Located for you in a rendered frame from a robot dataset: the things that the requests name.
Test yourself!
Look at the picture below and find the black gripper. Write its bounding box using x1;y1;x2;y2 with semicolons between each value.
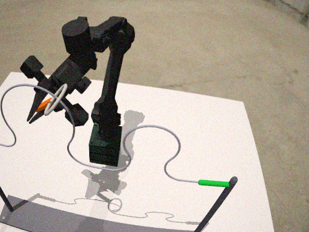
20;56;89;127

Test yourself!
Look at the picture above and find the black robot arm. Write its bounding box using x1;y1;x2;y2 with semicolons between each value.
51;16;135;142

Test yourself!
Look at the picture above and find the orange handle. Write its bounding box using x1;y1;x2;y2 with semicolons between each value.
36;84;68;116

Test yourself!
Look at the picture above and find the grey wire frame on two posts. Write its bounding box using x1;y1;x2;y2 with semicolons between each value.
0;84;238;232

